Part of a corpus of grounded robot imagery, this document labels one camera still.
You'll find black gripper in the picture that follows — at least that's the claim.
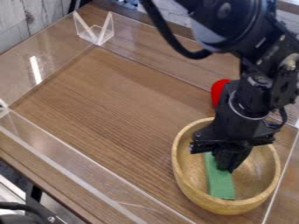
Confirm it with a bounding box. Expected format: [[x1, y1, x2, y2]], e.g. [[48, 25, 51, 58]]
[[190, 80, 282, 173]]

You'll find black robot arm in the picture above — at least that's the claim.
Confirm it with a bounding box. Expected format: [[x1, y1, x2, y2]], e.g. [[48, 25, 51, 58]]
[[140, 0, 299, 172]]

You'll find brown wooden bowl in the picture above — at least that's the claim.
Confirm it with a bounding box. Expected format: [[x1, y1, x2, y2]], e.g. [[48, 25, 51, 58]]
[[172, 118, 282, 215]]

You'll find green rectangular block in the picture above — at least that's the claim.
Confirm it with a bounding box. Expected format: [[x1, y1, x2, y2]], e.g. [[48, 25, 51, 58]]
[[205, 152, 237, 200]]

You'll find red knitted strawberry toy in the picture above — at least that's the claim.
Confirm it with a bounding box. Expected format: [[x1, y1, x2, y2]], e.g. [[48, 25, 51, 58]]
[[210, 79, 231, 107]]

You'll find black table clamp mount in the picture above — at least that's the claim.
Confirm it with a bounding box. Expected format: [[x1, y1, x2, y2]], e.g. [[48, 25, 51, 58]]
[[26, 185, 68, 224]]

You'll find clear acrylic tray wall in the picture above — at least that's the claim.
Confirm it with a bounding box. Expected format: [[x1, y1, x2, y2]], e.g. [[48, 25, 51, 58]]
[[0, 100, 195, 224]]

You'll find clear acrylic corner bracket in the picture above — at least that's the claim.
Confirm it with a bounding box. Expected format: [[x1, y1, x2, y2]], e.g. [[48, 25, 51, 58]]
[[72, 12, 115, 46]]

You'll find black cable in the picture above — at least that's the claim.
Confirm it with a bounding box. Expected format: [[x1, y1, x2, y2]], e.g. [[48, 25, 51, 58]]
[[0, 201, 34, 214]]

